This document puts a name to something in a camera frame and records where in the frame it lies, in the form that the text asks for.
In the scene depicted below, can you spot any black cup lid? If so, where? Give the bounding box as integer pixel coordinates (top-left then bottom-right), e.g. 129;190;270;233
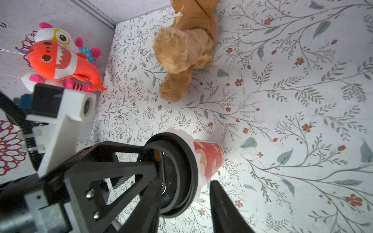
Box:
137;132;199;218

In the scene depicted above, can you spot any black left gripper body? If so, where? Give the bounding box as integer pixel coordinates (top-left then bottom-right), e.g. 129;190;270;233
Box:
1;174;72;233

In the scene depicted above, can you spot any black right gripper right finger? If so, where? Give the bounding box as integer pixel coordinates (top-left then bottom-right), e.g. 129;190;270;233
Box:
209;181;254;233

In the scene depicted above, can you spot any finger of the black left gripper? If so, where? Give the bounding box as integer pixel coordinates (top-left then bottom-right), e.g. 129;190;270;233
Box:
64;162;159;233
43;141;152;192

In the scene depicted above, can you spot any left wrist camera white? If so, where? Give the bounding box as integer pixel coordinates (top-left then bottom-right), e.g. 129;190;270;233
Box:
18;83;97;178

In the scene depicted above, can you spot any paper milk tea cup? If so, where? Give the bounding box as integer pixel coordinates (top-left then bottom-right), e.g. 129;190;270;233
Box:
166;128;225;201

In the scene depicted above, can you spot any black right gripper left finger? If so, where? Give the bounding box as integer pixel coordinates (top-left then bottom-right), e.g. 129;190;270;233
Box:
119;178;162;233

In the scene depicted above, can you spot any brown teddy bear plush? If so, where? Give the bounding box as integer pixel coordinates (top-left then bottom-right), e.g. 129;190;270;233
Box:
153;0;218;103

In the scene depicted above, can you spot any pink white pig plush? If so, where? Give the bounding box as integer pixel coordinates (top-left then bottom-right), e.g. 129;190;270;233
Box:
19;22;107;93

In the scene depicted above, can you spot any white round desk gadget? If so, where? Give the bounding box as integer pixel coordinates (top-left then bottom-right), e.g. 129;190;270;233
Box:
75;138;95;152

